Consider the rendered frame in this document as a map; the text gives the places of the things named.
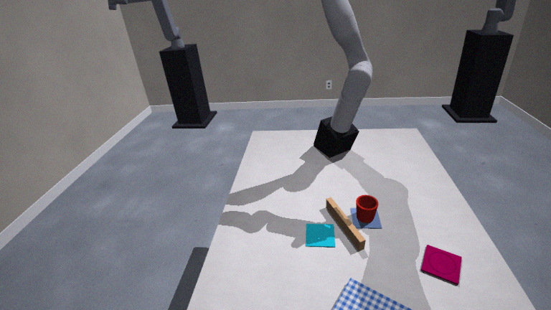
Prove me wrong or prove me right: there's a red cup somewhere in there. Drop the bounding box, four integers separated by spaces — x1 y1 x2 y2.
356 195 378 223

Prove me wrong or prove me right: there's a maroon square pad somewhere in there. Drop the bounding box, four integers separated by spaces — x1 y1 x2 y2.
421 245 462 285

